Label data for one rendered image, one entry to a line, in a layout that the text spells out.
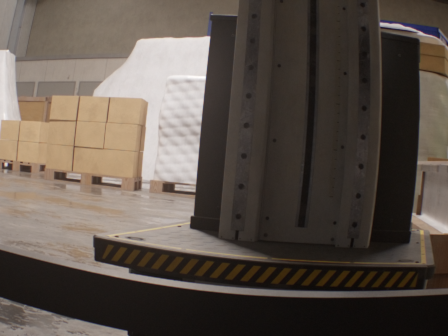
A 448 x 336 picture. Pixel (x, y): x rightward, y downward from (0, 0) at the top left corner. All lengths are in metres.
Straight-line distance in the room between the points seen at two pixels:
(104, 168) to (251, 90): 7.42
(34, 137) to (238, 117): 9.06
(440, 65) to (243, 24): 2.56
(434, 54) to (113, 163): 5.64
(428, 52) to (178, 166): 5.39
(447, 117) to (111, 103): 5.66
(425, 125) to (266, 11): 2.48
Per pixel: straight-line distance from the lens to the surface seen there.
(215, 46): 1.91
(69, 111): 9.20
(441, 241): 2.51
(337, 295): 0.93
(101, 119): 9.11
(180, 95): 9.11
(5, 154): 10.89
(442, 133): 4.15
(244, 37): 1.74
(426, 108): 4.12
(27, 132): 10.75
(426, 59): 4.21
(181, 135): 9.08
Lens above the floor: 0.50
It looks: level
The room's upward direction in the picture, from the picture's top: 5 degrees clockwise
